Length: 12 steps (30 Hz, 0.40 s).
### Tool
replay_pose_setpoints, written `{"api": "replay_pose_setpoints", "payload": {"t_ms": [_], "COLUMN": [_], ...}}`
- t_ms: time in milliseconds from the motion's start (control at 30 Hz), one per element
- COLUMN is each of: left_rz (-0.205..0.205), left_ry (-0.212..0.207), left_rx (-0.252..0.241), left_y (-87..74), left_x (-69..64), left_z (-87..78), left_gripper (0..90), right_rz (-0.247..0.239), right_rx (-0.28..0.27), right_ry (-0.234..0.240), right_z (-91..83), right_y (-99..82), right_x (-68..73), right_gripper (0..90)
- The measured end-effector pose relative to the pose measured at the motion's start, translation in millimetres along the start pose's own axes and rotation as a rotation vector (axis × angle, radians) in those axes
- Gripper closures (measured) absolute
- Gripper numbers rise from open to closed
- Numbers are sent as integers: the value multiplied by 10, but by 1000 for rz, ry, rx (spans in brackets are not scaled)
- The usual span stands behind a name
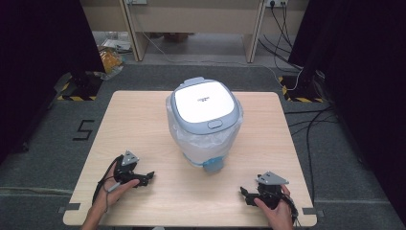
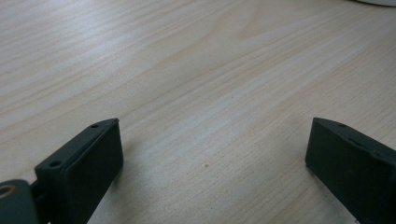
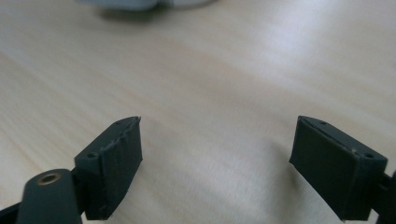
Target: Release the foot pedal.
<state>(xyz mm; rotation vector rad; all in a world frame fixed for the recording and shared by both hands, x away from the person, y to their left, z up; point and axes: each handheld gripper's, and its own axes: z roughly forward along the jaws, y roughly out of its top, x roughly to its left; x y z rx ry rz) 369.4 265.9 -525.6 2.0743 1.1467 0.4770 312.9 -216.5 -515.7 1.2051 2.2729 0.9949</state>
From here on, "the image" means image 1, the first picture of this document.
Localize white grey-blue pedal trash can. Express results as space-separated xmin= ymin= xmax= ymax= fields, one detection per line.
xmin=169 ymin=76 xmax=243 ymax=174

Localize person's right hand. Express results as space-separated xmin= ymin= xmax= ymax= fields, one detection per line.
xmin=253 ymin=184 xmax=295 ymax=230

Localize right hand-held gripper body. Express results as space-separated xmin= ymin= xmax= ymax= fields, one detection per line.
xmin=254 ymin=171 xmax=290 ymax=211

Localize grey cable connector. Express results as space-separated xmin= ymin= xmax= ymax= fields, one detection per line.
xmin=106 ymin=181 xmax=123 ymax=194

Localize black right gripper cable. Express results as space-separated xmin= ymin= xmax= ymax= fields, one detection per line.
xmin=278 ymin=191 xmax=301 ymax=228

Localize black cable from socket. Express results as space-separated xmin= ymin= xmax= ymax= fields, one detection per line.
xmin=257 ymin=3 xmax=304 ymax=71

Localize white wall socket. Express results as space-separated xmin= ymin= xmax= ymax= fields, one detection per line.
xmin=265 ymin=0 xmax=289 ymax=9

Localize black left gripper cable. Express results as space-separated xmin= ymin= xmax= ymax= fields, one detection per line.
xmin=91 ymin=154 xmax=124 ymax=206

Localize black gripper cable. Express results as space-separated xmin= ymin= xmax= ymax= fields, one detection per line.
xmin=91 ymin=154 xmax=124 ymax=206
xmin=278 ymin=191 xmax=301 ymax=228

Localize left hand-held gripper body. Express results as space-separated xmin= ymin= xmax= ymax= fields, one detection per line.
xmin=112 ymin=149 xmax=142 ymax=186

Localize black curtain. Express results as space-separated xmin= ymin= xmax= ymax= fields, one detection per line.
xmin=0 ymin=0 xmax=107 ymax=165
xmin=287 ymin=0 xmax=406 ymax=226

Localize person's left hand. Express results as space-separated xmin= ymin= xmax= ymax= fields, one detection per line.
xmin=92 ymin=162 xmax=142 ymax=213

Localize black floor cable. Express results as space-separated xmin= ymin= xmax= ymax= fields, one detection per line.
xmin=283 ymin=105 xmax=340 ymax=205

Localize yellow bag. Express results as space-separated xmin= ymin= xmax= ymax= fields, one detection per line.
xmin=99 ymin=47 xmax=124 ymax=75

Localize beige desk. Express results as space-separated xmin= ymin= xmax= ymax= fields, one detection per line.
xmin=79 ymin=0 xmax=310 ymax=64

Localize black tape numeral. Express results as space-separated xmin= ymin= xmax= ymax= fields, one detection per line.
xmin=72 ymin=119 xmax=96 ymax=142

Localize clear plastic packaging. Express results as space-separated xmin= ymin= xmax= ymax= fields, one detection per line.
xmin=101 ymin=30 xmax=132 ymax=54

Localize clear plastic bin liner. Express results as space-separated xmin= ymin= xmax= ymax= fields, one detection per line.
xmin=165 ymin=95 xmax=245 ymax=167

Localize grey tape piece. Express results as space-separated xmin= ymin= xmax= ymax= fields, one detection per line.
xmin=56 ymin=202 xmax=81 ymax=215
xmin=302 ymin=207 xmax=326 ymax=219

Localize stand base with hazard tape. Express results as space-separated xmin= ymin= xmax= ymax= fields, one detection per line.
xmin=277 ymin=74 xmax=326 ymax=104
xmin=55 ymin=71 xmax=103 ymax=102

